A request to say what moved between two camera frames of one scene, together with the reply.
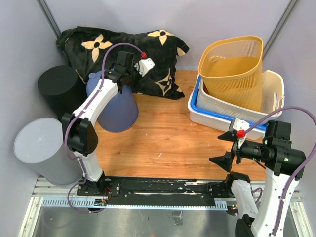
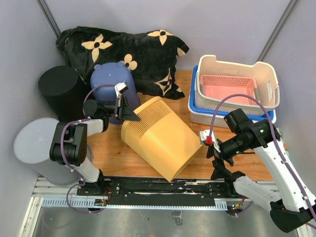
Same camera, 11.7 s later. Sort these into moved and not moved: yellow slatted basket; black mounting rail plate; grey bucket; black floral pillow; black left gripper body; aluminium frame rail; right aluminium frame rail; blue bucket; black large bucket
Moved: black left gripper body; yellow slatted basket; blue bucket
Not moved: black mounting rail plate; grey bucket; right aluminium frame rail; black floral pillow; aluminium frame rail; black large bucket
